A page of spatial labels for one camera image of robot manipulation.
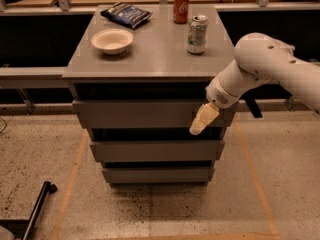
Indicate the blue chip bag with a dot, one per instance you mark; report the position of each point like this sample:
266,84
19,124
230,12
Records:
126,14

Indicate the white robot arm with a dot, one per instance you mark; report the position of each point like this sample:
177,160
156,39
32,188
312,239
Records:
259,58

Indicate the grey drawer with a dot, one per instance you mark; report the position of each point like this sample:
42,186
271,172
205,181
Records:
157,175
134,114
156,151

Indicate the grey top drawer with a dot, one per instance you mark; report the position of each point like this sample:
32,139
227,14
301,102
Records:
134,114

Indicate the grey middle drawer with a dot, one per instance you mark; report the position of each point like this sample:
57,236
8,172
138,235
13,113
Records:
156,151

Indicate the grey drawer cabinet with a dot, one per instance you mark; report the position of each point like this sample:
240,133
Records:
160,41

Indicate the grey bottom drawer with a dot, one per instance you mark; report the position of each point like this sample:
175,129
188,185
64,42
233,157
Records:
157,175

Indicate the black metal leg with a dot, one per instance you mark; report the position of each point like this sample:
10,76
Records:
20,229

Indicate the white paper bowl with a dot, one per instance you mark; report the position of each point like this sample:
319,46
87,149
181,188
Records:
112,41

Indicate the red cola can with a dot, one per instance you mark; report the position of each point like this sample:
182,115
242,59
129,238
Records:
180,11

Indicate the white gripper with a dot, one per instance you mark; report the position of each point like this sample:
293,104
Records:
218,95

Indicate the green white soda can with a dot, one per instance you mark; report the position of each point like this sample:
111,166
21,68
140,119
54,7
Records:
196,39

